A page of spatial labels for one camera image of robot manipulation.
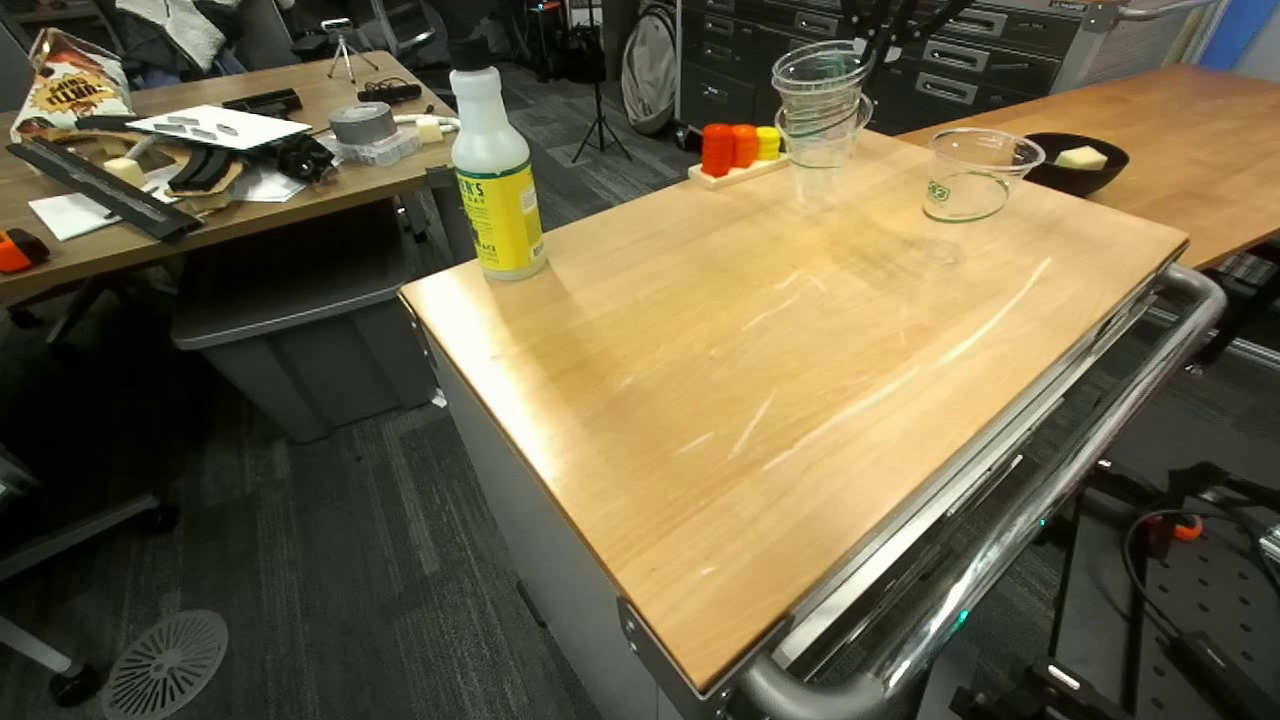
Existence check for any red wooden disc stack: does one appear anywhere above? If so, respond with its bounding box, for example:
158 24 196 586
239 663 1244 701
701 124 734 177

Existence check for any orange wooden disc stack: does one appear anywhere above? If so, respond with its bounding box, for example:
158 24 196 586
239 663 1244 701
732 124 758 169

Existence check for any yellow wooden disc stack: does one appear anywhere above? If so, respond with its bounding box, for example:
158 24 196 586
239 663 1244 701
757 124 782 162

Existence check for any spray bottle yellow label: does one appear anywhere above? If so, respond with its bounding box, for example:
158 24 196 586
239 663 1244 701
446 67 545 282

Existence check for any grey tool cart body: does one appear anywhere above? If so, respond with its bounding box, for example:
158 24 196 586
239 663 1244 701
429 322 725 720

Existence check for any grey tape roll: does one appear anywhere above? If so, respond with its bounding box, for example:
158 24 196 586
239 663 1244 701
329 100 394 145

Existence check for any clear plastic cup green logo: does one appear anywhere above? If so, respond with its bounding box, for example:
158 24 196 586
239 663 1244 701
921 130 1046 225

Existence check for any black plate with food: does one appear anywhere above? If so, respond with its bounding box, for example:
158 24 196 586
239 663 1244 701
1033 131 1128 196

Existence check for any brown office desk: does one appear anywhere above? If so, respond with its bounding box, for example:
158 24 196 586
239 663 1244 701
0 53 451 303

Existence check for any white paper sheet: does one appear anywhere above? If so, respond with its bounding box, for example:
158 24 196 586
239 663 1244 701
135 105 304 153

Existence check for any snack chip bag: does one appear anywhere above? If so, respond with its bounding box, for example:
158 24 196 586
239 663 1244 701
9 28 130 140

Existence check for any chrome cart handle rail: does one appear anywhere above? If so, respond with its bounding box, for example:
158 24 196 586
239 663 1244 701
734 268 1226 720

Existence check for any orange clamp handle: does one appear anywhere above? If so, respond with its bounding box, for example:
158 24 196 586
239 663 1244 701
1159 511 1203 544

